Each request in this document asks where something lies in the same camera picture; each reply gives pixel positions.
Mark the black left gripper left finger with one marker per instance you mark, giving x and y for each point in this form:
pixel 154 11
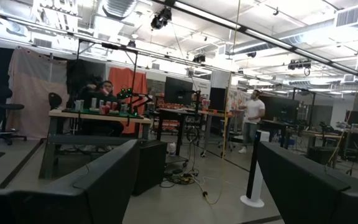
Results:
pixel 73 199

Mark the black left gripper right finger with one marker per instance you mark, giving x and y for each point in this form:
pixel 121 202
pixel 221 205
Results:
pixel 315 196

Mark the wooden workbench grey legs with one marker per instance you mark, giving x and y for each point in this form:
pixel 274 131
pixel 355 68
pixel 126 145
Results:
pixel 98 117

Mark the large black monitor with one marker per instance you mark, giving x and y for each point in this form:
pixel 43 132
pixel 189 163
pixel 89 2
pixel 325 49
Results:
pixel 280 107

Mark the person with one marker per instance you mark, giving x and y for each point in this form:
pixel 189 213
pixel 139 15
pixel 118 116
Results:
pixel 102 96
pixel 253 115

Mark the white plastic bottle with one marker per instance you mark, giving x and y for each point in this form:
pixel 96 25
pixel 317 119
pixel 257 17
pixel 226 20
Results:
pixel 172 149

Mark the pink beige curtain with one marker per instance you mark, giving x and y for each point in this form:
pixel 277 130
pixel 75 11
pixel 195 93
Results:
pixel 33 93

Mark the colourful printed poster board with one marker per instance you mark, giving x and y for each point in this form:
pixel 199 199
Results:
pixel 238 99

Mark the orange curtain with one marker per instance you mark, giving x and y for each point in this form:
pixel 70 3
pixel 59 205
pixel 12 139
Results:
pixel 126 81

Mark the wooden workbench with red items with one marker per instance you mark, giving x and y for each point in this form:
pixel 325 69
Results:
pixel 194 112

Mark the long ceiling light bar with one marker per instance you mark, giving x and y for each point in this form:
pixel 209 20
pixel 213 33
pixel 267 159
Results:
pixel 269 39

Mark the white post with base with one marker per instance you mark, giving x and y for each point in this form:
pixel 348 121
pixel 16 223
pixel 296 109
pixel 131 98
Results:
pixel 253 183

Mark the black ceiling-mounted camera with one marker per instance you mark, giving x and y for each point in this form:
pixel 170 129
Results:
pixel 300 64
pixel 199 58
pixel 162 17

